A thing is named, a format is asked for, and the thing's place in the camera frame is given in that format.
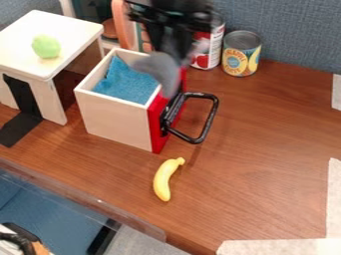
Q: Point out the red tomato can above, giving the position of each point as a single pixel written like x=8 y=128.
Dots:
x=208 y=50

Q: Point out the yellow toy banana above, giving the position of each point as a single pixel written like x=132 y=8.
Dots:
x=163 y=181

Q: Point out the grey teddy bear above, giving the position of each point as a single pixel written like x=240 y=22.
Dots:
x=162 y=71

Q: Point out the blue cloth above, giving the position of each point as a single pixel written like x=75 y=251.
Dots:
x=124 y=84

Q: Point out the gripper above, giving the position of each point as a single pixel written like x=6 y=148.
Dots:
x=171 y=13

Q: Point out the green toy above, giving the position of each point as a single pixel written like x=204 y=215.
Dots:
x=46 y=47

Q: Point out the yellow pineapple can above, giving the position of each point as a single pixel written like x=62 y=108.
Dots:
x=241 y=56

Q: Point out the drawer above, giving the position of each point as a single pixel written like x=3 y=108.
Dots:
x=120 y=116

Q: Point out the cabinet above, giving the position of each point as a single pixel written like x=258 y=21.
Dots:
x=42 y=43

